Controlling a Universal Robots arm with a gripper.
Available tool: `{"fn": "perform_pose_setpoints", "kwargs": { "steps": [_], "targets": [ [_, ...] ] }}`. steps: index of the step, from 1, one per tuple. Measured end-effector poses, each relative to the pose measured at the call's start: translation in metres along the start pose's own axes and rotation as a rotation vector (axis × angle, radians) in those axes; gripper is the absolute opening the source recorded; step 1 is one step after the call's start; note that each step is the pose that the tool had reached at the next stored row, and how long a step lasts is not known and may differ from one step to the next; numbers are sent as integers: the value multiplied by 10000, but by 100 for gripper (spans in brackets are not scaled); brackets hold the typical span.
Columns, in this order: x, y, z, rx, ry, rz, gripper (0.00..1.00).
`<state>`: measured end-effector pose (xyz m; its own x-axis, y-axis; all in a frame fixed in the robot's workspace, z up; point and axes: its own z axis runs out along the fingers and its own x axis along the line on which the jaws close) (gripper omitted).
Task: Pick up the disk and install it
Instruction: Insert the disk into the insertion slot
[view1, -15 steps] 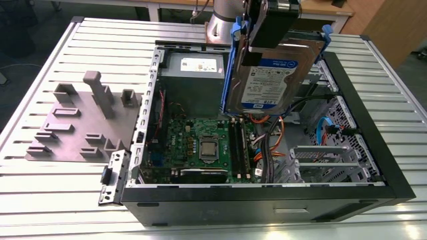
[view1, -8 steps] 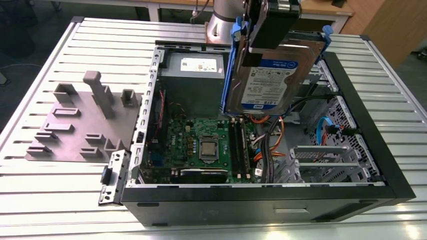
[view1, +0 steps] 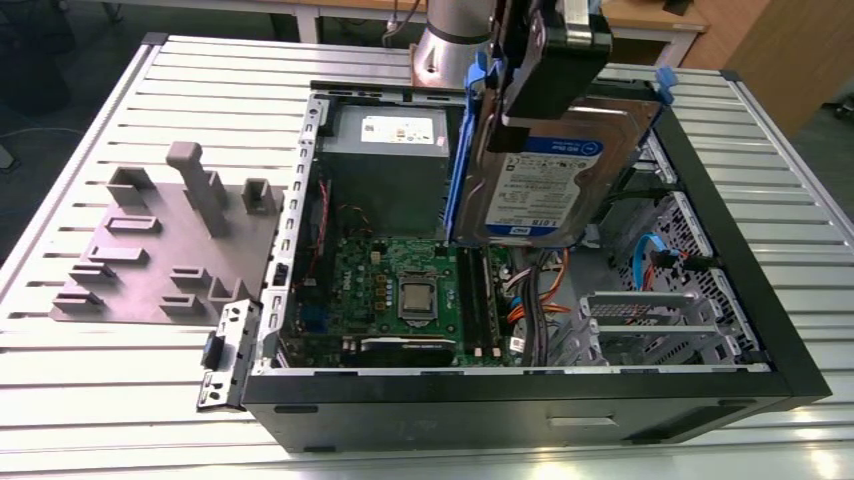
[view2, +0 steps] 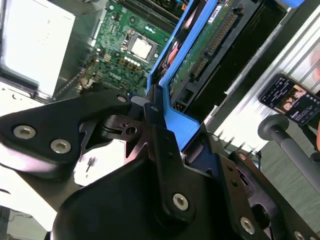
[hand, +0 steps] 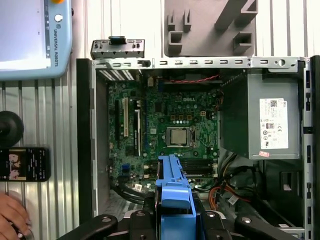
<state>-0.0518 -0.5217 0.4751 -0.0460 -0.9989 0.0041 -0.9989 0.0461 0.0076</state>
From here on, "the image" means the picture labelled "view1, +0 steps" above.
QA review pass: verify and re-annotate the silver CPU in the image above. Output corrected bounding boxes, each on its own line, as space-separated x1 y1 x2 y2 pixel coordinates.
399 283 436 317

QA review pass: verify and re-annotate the metal rear bracket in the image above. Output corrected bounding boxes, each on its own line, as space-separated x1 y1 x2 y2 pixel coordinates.
196 298 262 412

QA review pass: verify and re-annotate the blue data wire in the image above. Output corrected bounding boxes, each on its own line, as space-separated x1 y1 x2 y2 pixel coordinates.
636 233 689 291

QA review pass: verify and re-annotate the metal drive cage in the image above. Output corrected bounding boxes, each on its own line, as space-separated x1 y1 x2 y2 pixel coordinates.
626 144 675 221

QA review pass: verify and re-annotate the grey power supply unit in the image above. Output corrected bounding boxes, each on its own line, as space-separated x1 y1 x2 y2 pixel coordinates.
318 103 462 240

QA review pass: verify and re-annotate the green motherboard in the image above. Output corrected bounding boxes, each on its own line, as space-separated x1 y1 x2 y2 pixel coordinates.
279 234 528 369

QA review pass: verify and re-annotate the hard disk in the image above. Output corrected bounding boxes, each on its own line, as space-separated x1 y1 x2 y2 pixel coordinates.
443 64 679 250

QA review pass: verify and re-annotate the wooden desk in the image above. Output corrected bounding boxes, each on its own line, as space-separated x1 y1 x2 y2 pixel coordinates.
599 0 713 69

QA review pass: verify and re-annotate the wooden cabinet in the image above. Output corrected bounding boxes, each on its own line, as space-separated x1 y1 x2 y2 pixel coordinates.
679 0 854 136

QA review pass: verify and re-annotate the black graphics card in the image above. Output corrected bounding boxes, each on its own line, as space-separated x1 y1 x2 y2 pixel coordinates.
339 335 459 369

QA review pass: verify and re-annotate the metal disk bay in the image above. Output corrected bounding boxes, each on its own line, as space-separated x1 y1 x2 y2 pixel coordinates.
578 290 762 369

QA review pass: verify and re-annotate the thick black cable bundle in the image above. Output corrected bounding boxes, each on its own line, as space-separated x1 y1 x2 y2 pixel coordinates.
523 189 669 366

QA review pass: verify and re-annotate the black open PC case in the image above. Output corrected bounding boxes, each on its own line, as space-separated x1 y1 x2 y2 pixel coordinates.
196 79 835 454

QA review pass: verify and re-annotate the blue video port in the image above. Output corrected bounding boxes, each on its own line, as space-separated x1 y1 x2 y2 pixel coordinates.
203 332 225 369

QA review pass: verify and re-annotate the black CPU socket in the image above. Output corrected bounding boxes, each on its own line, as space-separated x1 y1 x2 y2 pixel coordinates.
392 269 447 329

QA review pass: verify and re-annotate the orange wire bundle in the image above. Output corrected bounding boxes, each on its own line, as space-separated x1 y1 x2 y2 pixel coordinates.
503 247 572 326

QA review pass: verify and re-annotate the black power wire plug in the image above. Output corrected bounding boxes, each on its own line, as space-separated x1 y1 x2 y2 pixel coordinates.
656 249 726 274

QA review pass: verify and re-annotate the white table frame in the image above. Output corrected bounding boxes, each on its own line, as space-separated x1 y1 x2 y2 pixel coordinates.
266 0 428 45

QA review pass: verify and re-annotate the grey parts rack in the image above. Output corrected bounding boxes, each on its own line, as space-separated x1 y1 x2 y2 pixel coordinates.
49 140 288 324

